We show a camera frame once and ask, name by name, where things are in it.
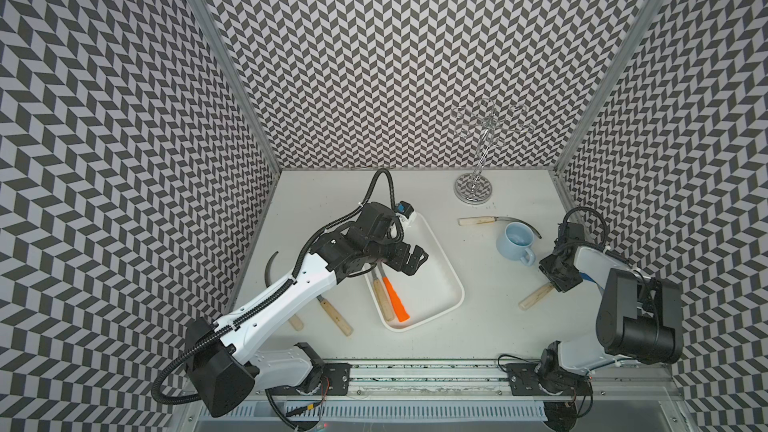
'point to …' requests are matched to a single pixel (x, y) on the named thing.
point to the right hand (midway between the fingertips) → (545, 282)
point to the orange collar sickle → (397, 302)
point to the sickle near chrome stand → (475, 220)
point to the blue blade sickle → (523, 303)
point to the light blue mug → (514, 242)
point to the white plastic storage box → (433, 289)
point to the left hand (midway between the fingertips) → (410, 253)
